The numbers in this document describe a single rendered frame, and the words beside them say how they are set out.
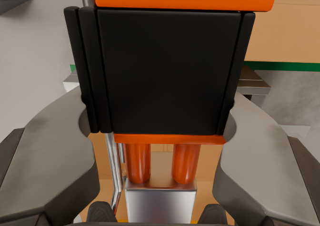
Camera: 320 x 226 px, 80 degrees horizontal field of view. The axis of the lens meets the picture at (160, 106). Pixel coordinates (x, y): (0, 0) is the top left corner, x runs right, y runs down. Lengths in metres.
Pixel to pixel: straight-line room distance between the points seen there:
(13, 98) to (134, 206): 1.58
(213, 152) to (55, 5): 1.14
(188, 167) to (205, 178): 0.26
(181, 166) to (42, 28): 1.29
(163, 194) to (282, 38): 0.68
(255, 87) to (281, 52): 0.15
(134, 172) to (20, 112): 1.63
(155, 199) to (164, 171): 0.02
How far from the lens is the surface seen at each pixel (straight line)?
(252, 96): 0.76
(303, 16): 0.79
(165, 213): 0.20
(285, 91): 1.61
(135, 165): 0.16
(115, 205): 0.22
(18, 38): 1.48
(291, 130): 1.84
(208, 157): 0.46
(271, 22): 0.74
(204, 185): 0.43
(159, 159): 0.19
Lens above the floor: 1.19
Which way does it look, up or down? 58 degrees down
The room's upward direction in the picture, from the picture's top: 180 degrees clockwise
